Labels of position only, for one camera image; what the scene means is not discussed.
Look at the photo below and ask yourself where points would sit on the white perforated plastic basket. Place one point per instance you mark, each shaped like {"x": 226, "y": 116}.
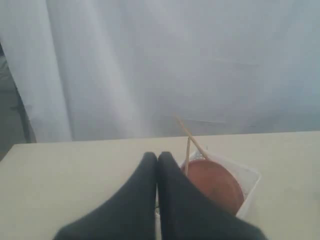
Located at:
{"x": 247, "y": 178}

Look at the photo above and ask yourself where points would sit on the brown round plate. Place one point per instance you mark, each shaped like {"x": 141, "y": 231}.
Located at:
{"x": 216, "y": 183}

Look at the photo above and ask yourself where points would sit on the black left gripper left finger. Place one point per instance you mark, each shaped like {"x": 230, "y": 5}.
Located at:
{"x": 128, "y": 215}

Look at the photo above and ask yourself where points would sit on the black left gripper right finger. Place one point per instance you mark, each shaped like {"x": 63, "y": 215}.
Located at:
{"x": 187, "y": 214}

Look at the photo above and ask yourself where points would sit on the light wooden chopstick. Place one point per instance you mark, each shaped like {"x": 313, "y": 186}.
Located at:
{"x": 188, "y": 133}

